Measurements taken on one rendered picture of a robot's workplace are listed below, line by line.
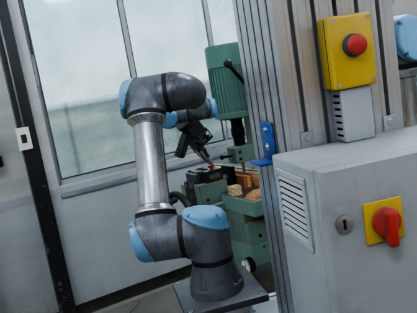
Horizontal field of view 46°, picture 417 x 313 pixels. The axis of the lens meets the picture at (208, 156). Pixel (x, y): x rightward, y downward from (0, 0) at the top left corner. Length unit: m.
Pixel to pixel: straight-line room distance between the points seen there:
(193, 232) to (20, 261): 2.03
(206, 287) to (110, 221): 1.99
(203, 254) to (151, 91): 0.48
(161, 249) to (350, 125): 0.61
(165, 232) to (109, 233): 1.99
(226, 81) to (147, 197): 0.83
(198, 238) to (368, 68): 0.62
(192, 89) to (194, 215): 0.37
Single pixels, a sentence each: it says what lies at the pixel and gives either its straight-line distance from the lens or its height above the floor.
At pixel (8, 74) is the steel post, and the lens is 3.02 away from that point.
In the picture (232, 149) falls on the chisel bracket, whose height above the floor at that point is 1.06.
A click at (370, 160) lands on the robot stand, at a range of 0.80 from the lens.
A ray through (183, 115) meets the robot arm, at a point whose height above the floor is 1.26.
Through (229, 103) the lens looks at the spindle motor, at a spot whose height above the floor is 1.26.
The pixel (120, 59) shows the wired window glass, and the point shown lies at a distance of 3.32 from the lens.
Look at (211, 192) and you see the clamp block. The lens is 2.02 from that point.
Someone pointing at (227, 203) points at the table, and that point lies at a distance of 2.02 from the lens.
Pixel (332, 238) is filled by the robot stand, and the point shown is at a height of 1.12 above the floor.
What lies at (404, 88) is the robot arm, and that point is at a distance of 1.32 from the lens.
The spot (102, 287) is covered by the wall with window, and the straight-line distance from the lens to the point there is 3.37.
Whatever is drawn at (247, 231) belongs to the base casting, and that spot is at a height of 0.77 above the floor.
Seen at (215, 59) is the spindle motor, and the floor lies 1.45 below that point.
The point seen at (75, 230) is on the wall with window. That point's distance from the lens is 3.22.
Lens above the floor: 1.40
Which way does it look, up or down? 10 degrees down
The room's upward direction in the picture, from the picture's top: 9 degrees counter-clockwise
